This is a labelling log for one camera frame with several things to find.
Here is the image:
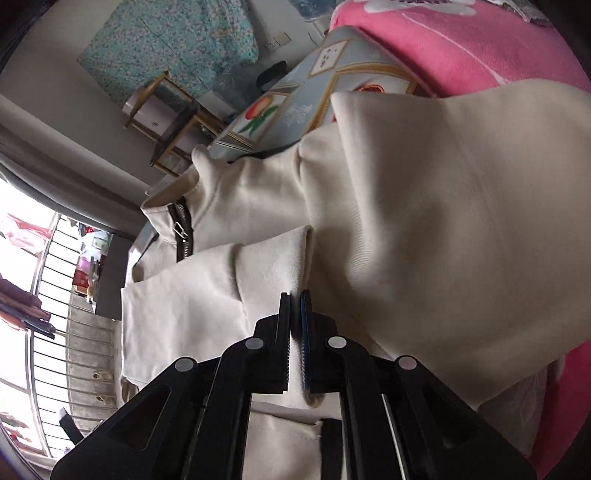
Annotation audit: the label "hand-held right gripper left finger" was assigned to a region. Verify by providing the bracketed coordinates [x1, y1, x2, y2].
[50, 292, 293, 480]

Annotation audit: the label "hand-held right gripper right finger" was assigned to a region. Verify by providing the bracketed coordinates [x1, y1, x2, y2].
[298, 290, 539, 480]

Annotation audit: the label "cream zip jacket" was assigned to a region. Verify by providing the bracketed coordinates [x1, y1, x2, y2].
[121, 76, 591, 480]

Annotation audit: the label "dark hanging clothes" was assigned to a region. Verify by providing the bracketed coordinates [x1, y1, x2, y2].
[0, 272, 57, 340]

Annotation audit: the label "red hanging clothes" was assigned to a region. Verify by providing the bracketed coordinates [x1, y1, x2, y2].
[0, 212, 52, 259]

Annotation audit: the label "dark low cabinet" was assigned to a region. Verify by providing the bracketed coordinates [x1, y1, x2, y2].
[95, 231, 136, 320]

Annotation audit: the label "metal window railing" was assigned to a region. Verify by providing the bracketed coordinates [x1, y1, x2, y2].
[0, 212, 125, 462]

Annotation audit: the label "wooden chair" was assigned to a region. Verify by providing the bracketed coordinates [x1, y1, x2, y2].
[122, 71, 227, 178]

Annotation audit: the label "clear plastic water jug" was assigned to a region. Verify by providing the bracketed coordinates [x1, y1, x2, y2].
[211, 64, 265, 101]

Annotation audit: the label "white cylindrical box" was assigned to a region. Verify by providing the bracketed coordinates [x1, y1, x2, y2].
[122, 85, 178, 140]

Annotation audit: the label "grey curtain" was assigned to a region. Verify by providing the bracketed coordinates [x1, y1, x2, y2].
[0, 92, 153, 237]

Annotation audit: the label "pink floral blanket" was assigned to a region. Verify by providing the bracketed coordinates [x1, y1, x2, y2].
[329, 0, 591, 480]

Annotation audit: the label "blue water cooler bottle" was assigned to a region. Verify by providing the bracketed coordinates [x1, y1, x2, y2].
[288, 0, 334, 21]

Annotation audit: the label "teal floral wall cloth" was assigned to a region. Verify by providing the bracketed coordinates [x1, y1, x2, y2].
[76, 0, 259, 109]

